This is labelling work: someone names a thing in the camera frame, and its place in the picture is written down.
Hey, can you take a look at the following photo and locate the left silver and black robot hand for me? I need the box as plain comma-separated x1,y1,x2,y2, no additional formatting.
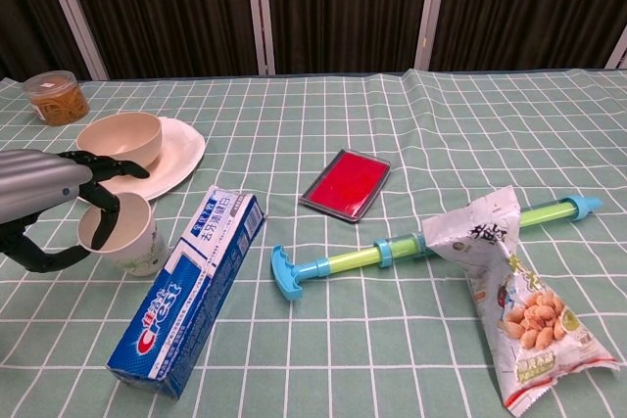
0,148,151,274

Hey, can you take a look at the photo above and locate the white paper cup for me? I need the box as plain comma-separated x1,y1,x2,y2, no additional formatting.
77,192,169,278

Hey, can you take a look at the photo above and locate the clear jar of rubber bands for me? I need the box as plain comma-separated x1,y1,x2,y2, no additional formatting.
22,70,91,126

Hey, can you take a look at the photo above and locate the beige bowl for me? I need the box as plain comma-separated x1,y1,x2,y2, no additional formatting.
75,111,164,169

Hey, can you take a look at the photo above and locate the white paper plate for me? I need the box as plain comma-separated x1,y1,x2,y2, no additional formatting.
95,116,207,203

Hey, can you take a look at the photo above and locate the blue Crest toothpaste box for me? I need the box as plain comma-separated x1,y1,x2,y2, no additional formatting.
106,185,268,400

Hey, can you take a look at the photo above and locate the green checked tablecloth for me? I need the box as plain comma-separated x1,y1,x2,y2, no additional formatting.
0,68,627,418

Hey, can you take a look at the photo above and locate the red ink pad case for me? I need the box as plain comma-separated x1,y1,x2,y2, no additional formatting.
299,148,392,224

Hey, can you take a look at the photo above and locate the green and blue sealing stick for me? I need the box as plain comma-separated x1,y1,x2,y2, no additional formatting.
270,195,603,302

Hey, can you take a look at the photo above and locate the peanut snack bag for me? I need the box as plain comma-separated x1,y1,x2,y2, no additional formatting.
421,185,627,412

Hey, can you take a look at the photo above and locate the white folding screen frame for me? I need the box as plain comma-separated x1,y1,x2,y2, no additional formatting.
36,0,110,81
604,25,627,70
412,0,451,71
244,0,276,76

